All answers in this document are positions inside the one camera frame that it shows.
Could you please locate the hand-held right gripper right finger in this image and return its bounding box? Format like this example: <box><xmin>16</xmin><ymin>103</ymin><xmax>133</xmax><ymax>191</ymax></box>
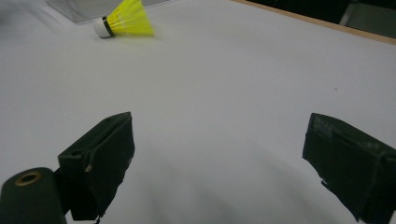
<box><xmin>302</xmin><ymin>112</ymin><xmax>396</xmax><ymax>224</ymax></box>

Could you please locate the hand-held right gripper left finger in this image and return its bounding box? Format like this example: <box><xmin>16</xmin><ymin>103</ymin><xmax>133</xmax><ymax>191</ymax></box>
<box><xmin>57</xmin><ymin>111</ymin><xmax>136</xmax><ymax>222</ymax></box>

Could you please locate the yellow badminton shuttlecock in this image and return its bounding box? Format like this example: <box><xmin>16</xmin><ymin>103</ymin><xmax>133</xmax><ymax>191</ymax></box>
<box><xmin>93</xmin><ymin>0</ymin><xmax>156</xmax><ymax>39</ymax></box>

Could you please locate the clear plastic box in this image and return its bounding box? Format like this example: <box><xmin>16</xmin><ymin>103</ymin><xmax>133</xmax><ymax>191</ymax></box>
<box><xmin>46</xmin><ymin>0</ymin><xmax>171</xmax><ymax>24</ymax></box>

